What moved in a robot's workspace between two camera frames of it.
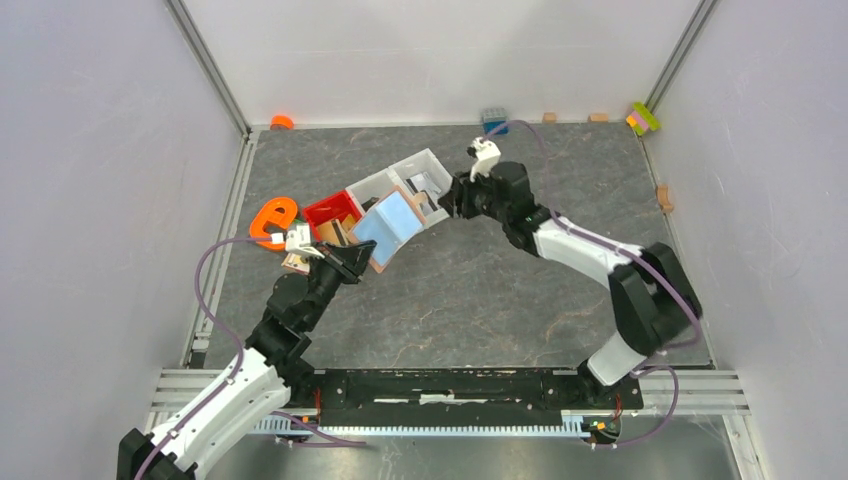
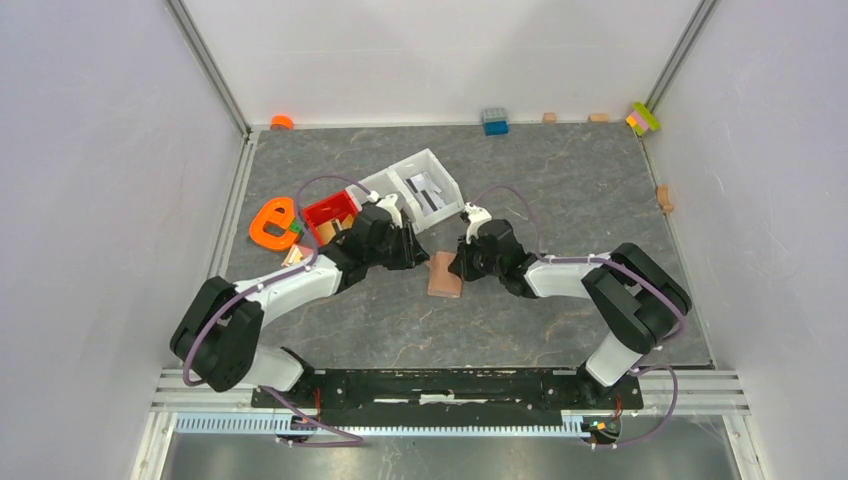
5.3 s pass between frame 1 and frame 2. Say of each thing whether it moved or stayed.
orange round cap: stayed
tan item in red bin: stayed
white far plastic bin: stayed
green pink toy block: stayed
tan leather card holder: moved
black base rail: stayed
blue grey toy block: stayed
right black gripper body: moved
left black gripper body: moved
